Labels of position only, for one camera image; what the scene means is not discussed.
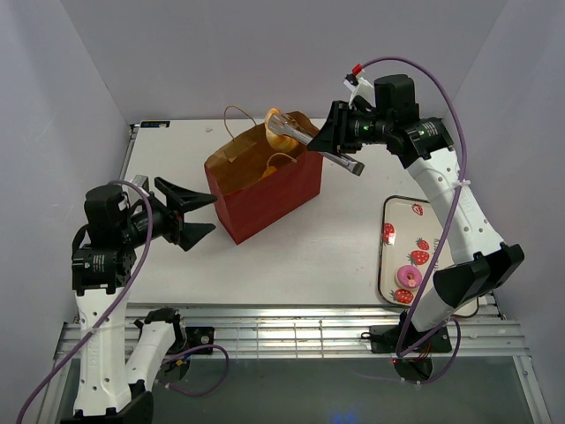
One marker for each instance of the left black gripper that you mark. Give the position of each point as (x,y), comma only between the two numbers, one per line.
(187,233)

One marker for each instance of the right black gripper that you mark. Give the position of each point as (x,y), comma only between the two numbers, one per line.
(333,135)

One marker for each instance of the small fake croissant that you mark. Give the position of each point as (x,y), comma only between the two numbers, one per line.
(280,143)

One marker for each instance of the silver metal tongs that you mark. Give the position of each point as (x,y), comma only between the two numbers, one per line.
(283,124)

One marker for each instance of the large fake croissant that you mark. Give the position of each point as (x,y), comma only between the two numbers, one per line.
(270,169)

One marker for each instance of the red paper bag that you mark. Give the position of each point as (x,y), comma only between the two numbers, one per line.
(246,203)

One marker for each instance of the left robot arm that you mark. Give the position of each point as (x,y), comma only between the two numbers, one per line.
(107,254)

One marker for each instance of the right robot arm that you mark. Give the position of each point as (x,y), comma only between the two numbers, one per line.
(386,112)

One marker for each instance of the pink fake donut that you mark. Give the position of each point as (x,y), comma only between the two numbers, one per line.
(408,277)

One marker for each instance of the left blue table label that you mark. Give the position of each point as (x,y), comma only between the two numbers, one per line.
(154,124)

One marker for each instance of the strawberry pattern tray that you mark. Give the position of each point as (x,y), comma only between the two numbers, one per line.
(410,233)

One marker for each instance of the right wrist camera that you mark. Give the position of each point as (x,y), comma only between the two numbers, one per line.
(359,86)

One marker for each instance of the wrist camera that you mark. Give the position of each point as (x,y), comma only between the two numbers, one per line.
(359,86)
(141,181)

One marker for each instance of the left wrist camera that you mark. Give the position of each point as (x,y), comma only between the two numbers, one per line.
(141,181)

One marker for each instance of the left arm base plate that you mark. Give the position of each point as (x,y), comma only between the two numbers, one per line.
(199,336)

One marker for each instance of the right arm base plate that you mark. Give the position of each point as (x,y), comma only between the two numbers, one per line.
(383,339)

